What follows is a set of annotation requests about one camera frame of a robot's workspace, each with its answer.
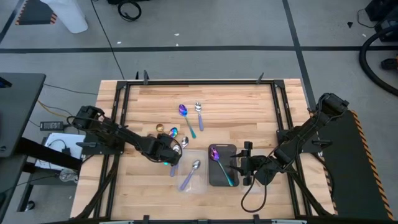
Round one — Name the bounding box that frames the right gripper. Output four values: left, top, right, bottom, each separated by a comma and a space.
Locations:
230, 141, 274, 187

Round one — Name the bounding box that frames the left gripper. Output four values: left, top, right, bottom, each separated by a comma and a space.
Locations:
145, 133, 183, 166

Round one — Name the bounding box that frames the dark grey plastic bin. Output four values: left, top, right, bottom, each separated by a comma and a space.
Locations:
207, 142, 241, 187

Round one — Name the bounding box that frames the large black orange striped mat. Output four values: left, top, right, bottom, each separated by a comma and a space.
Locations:
317, 109, 396, 222

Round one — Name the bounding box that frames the white paper box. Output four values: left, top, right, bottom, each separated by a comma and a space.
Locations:
34, 133, 86, 171

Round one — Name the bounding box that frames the black power adapter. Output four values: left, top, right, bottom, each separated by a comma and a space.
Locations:
39, 121, 65, 131

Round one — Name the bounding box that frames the black desk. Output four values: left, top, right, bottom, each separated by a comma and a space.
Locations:
0, 73, 47, 158

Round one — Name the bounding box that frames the white column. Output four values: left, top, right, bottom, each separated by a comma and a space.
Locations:
39, 0, 89, 34

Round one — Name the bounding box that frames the small black floor object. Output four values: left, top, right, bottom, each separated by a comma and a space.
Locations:
381, 57, 398, 71

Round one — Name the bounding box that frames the black equipment box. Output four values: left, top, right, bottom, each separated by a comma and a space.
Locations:
365, 0, 398, 43

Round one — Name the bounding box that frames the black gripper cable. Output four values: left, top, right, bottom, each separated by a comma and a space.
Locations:
241, 174, 268, 213

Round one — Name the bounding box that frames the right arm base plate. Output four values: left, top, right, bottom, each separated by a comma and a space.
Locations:
276, 129, 333, 154

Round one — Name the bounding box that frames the black table frame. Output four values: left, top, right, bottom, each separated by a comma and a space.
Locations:
73, 79, 335, 224

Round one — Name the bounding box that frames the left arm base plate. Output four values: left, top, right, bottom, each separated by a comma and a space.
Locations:
76, 133, 125, 156

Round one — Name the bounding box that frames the thin black cable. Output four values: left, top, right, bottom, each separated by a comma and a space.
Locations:
43, 83, 99, 96

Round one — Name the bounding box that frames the long black floor cable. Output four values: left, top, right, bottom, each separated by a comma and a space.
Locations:
90, 0, 126, 80

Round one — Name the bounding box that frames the yellow cable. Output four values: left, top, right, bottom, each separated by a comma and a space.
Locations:
37, 99, 74, 119

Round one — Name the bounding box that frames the coiled black cable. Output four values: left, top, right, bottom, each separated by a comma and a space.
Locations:
117, 0, 143, 22

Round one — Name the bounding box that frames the thick black hose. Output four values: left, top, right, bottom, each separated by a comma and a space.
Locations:
359, 26, 398, 97

